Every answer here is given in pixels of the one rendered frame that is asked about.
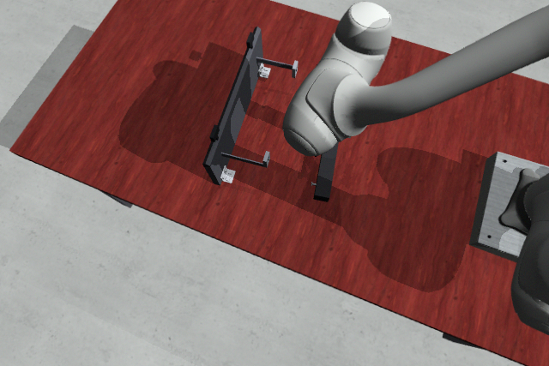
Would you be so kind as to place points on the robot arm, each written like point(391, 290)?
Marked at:
point(334, 102)

